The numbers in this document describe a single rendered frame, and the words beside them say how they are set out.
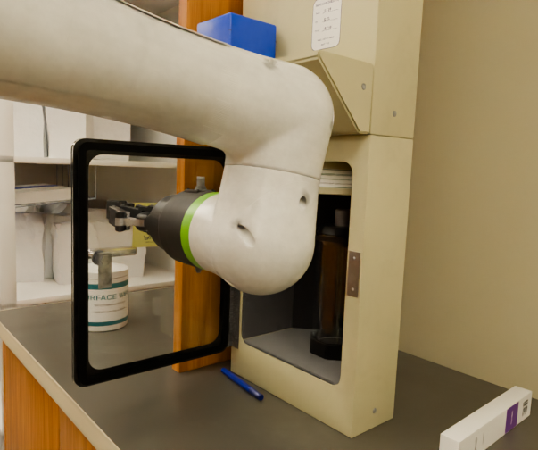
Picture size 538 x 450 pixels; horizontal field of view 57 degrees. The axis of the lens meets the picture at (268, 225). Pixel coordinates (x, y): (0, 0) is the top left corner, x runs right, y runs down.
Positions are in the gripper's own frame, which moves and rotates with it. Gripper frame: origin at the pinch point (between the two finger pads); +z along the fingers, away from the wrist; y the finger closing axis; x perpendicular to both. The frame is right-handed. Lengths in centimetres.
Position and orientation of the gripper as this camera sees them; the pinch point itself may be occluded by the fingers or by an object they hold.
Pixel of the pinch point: (120, 211)
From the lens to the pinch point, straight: 81.0
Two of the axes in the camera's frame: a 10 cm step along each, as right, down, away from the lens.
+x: -0.4, 9.9, 1.1
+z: -6.5, -1.1, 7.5
